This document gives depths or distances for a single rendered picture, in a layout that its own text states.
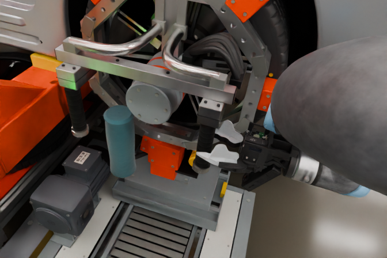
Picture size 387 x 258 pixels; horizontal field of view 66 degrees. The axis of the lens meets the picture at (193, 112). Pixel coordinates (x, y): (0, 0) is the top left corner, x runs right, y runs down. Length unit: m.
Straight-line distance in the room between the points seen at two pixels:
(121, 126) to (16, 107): 0.35
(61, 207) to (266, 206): 1.01
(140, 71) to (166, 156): 0.49
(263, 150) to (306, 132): 0.40
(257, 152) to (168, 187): 0.78
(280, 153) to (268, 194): 1.08
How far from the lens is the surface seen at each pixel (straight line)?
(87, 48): 0.71
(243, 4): 0.74
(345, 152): 0.22
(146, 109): 0.78
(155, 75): 0.65
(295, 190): 1.81
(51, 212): 1.16
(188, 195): 1.35
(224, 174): 1.52
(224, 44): 0.67
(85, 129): 0.85
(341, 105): 0.22
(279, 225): 1.64
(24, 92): 1.09
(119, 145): 0.95
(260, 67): 0.79
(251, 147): 0.65
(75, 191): 1.17
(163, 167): 1.14
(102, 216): 1.48
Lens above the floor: 1.33
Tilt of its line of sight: 39 degrees down
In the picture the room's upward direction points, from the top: 7 degrees clockwise
